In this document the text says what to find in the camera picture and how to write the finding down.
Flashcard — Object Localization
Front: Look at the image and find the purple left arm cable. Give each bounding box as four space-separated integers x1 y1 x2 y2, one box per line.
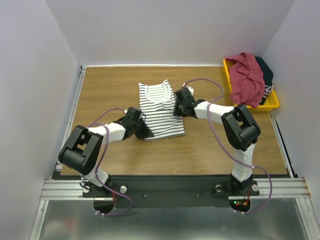
86 107 135 218

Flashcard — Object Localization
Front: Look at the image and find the maroon red tank top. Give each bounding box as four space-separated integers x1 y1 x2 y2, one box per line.
225 52 265 108

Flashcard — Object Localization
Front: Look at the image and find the black white striped tank top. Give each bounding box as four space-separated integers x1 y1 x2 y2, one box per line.
138 80 186 142

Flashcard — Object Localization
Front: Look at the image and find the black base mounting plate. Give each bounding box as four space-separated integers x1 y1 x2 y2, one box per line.
44 175 260 209

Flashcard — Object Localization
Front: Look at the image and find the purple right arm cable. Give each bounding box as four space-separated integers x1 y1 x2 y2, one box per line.
183 78 273 216

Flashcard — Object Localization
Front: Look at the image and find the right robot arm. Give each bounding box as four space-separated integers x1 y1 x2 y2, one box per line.
173 87 261 195

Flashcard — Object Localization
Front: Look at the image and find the dark navy tank top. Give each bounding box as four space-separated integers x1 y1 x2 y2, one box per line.
255 56 274 105

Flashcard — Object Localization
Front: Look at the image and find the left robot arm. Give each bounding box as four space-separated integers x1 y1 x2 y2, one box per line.
58 107 154 199

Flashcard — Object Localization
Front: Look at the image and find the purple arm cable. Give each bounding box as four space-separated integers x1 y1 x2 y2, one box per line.
86 107 135 218
183 78 273 216

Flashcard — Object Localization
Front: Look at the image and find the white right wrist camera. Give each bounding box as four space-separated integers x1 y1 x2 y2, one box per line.
182 82 195 96

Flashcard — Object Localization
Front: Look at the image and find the left aluminium side rail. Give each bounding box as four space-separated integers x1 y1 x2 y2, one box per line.
55 65 88 173

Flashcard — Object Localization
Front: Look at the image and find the yellow plastic bin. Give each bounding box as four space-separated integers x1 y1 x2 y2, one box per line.
223 58 280 112

